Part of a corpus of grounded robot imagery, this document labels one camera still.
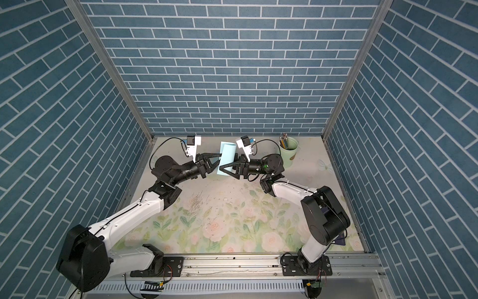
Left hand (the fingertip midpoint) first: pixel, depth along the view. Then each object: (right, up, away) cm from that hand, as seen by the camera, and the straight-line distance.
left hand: (229, 160), depth 64 cm
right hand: (-2, -3, +2) cm, 4 cm away
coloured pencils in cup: (+26, +9, +33) cm, 43 cm away
